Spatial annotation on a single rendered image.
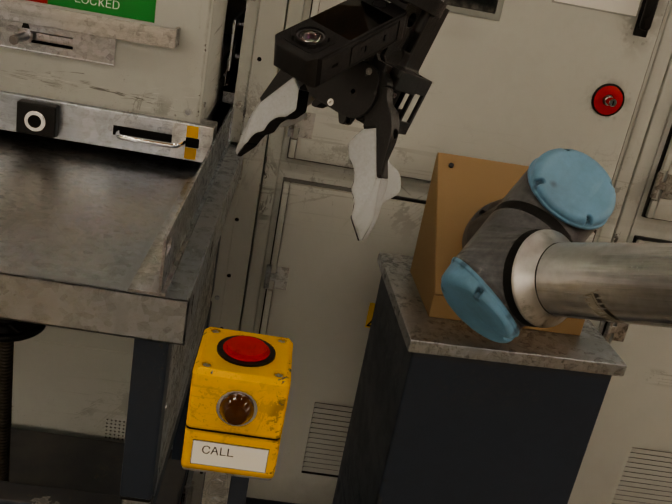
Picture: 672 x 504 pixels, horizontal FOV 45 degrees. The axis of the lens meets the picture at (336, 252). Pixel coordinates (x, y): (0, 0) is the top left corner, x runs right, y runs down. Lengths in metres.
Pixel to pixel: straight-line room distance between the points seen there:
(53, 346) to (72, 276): 0.84
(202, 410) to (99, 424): 1.16
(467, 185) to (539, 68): 0.35
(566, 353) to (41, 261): 0.71
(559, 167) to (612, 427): 0.93
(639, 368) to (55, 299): 1.25
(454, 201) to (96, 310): 0.58
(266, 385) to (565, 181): 0.52
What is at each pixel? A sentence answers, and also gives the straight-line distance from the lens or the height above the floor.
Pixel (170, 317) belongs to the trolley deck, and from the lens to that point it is 0.90.
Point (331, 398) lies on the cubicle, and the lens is 1.71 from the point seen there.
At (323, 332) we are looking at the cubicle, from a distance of 1.64.
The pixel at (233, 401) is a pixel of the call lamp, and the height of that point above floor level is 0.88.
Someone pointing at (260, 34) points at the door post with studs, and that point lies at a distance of 1.49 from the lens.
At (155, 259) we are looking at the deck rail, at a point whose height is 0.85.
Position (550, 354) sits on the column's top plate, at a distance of 1.18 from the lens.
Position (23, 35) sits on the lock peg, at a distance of 1.32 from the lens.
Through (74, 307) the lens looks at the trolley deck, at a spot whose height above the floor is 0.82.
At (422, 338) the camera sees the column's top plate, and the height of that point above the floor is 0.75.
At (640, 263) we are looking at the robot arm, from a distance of 0.85.
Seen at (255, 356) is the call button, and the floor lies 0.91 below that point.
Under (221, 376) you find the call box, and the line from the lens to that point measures 0.66.
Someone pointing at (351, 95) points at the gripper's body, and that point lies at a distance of 0.66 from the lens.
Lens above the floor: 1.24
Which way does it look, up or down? 21 degrees down
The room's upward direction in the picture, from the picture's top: 11 degrees clockwise
